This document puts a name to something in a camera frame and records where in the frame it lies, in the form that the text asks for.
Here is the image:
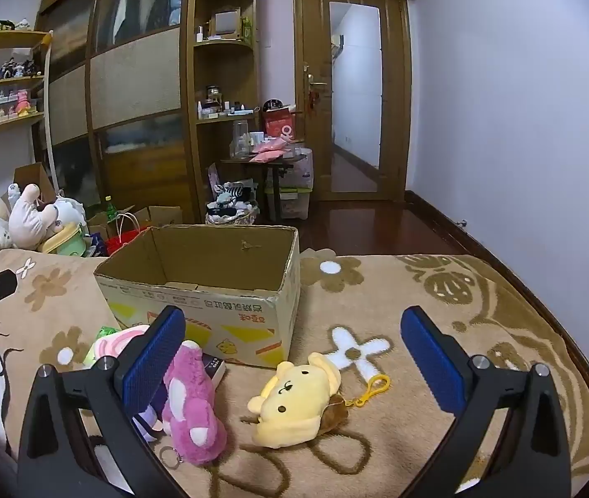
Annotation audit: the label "printed cardboard box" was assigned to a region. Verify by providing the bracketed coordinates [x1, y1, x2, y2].
[94, 224, 302, 369]

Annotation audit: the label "clear plastic storage box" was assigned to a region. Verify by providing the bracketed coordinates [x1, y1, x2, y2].
[276, 148, 315, 220]

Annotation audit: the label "wooden wall shelf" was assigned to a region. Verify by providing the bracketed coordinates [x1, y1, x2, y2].
[0, 28, 54, 138]

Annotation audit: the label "dark blue book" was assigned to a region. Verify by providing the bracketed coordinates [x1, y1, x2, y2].
[201, 353, 227, 390]

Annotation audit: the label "clear jar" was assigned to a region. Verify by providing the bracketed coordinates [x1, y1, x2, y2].
[229, 120, 252, 159]

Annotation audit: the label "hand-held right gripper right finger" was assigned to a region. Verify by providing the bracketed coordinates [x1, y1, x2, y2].
[399, 306, 571, 498]

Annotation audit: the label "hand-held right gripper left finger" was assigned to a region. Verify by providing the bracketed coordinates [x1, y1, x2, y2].
[17, 305, 187, 498]

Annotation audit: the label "basket of plush toys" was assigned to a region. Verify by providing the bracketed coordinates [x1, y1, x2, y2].
[205, 181, 260, 226]

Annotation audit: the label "row of dark figurines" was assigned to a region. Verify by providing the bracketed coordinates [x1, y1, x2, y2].
[0, 52, 44, 83]

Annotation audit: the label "brown floral blanket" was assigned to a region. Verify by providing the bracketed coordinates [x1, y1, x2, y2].
[0, 248, 589, 498]

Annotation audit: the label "row of pink figurine boxes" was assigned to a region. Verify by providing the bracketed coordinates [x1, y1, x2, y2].
[0, 88, 41, 128]

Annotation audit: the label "pink swirl plush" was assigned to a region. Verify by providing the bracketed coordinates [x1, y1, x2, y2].
[90, 324, 151, 371]

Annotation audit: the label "open brown cardboard box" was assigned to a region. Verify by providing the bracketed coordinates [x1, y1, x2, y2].
[13, 162, 58, 203]

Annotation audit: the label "picture frame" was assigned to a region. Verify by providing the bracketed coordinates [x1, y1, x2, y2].
[212, 7, 242, 37]

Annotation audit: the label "yellow dog plush keychain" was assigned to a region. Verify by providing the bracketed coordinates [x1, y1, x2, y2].
[247, 352, 393, 449]

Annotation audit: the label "pink packets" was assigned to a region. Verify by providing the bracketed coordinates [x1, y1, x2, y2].
[249, 137, 295, 163]

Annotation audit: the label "wooden door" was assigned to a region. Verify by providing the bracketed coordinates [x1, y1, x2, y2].
[294, 0, 412, 202]

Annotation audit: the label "small dark side table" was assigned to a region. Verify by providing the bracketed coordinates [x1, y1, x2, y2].
[220, 153, 308, 221]

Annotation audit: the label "pink white bunny plush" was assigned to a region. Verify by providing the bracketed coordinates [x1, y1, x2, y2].
[8, 183, 59, 251]

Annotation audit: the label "white fluffy plush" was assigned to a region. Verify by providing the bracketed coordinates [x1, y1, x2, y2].
[40, 196, 88, 234]

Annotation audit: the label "green yellow toy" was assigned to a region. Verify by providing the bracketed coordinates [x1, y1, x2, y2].
[40, 222, 89, 256]

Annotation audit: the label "red paper bag white handles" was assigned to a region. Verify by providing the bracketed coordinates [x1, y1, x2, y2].
[105, 212, 153, 256]

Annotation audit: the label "flat brown cardboard boxes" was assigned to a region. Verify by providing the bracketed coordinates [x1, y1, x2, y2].
[87, 206, 184, 239]

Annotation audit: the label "pink bear plush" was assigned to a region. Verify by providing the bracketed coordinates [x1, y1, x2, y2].
[162, 341, 228, 466]

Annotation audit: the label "wooden corner shelf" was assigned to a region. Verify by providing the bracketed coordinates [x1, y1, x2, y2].
[185, 0, 261, 224]

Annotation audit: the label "white curved pole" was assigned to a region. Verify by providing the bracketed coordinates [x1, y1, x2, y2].
[40, 44, 62, 195]

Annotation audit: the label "wooden wardrobe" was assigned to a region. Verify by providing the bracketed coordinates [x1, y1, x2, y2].
[35, 0, 202, 224]

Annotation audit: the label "orange red paper bag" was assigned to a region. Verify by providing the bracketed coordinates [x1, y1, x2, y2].
[260, 106, 298, 141]

